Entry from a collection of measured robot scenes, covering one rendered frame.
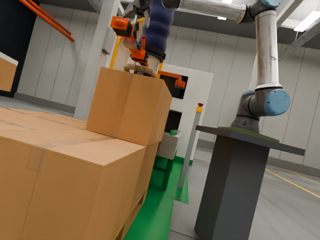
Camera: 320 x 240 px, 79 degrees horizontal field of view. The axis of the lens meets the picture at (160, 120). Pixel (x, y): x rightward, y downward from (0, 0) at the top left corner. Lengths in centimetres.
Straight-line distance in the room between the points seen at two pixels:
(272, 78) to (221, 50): 1031
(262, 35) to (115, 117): 100
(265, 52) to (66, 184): 121
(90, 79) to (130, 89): 169
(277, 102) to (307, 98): 1097
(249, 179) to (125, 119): 86
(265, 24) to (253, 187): 99
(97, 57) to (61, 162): 235
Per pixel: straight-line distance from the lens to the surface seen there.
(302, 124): 1200
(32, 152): 68
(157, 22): 154
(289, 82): 1202
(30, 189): 70
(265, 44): 137
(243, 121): 139
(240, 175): 135
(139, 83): 117
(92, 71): 285
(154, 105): 113
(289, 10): 442
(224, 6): 150
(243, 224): 148
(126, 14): 121
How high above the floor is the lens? 69
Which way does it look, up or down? 1 degrees up
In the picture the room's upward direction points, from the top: 14 degrees clockwise
